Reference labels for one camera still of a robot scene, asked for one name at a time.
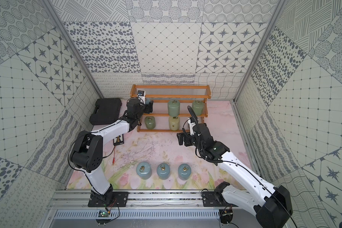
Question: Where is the yellow canister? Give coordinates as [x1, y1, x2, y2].
[169, 116, 180, 131]

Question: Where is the green canister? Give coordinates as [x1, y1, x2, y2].
[144, 116, 156, 130]
[192, 100, 204, 116]
[168, 100, 181, 117]

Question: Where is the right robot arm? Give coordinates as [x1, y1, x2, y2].
[177, 123, 293, 228]

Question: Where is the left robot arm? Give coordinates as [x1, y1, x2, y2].
[67, 96, 154, 205]

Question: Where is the wooden three-tier shelf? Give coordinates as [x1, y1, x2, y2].
[130, 85, 211, 133]

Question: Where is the black plastic tool case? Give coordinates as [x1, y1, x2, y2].
[89, 98, 122, 125]

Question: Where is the black connector board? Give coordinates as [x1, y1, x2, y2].
[113, 135, 124, 146]

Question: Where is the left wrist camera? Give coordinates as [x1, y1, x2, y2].
[137, 90, 146, 104]

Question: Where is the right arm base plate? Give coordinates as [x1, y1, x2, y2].
[200, 191, 236, 207]

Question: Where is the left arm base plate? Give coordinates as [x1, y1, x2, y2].
[87, 191, 129, 208]

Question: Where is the aluminium mounting rail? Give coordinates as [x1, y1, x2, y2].
[49, 189, 283, 210]

